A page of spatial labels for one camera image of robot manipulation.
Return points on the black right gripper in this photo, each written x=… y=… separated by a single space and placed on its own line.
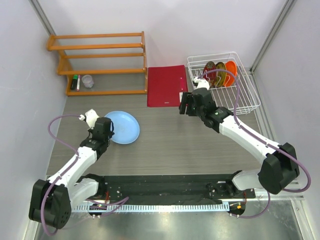
x=187 y=98

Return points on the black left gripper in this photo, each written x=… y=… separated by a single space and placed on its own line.
x=90 y=130

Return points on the light blue plate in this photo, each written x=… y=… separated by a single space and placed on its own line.
x=126 y=127

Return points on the dark red floral plate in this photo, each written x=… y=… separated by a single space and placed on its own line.
x=212 y=76

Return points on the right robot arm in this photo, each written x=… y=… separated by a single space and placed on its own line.
x=277 y=167

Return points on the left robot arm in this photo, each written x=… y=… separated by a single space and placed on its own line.
x=53 y=200

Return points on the orange wooden shelf rack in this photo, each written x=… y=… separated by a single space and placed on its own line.
x=100 y=54

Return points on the red plastic folder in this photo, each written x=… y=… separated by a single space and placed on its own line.
x=166 y=85

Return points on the yellow patterned plate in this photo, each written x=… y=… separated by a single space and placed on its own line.
x=220 y=75

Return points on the pink marker pen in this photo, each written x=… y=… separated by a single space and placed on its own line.
x=78 y=83

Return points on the clear plastic cup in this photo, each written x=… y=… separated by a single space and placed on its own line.
x=88 y=81

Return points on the green marker pen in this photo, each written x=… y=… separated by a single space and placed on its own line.
x=74 y=82

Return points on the orange plate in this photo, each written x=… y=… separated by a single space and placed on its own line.
x=231 y=67

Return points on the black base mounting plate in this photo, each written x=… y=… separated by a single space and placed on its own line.
x=169 y=190

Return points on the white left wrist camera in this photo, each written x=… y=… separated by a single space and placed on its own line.
x=90 y=118

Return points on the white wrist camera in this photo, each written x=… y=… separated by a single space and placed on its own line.
x=90 y=118
x=201 y=83

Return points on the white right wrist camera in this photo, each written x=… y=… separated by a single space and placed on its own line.
x=201 y=83

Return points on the white wire dish rack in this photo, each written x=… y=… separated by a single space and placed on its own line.
x=240 y=95

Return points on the white slotted cable duct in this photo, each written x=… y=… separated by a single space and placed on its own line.
x=126 y=208

